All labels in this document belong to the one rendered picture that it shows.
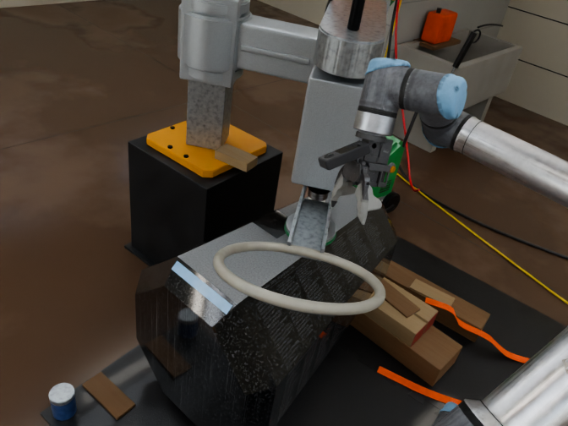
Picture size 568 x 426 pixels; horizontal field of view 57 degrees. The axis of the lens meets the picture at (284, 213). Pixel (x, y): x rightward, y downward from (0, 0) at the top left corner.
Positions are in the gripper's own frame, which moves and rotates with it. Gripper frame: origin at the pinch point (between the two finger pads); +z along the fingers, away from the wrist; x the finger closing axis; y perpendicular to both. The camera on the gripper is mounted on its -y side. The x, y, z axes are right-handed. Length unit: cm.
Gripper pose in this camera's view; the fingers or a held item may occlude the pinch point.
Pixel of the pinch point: (343, 215)
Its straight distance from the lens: 125.1
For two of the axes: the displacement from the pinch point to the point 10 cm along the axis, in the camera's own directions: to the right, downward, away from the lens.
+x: -3.8, -2.8, 8.8
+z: -2.1, 9.5, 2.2
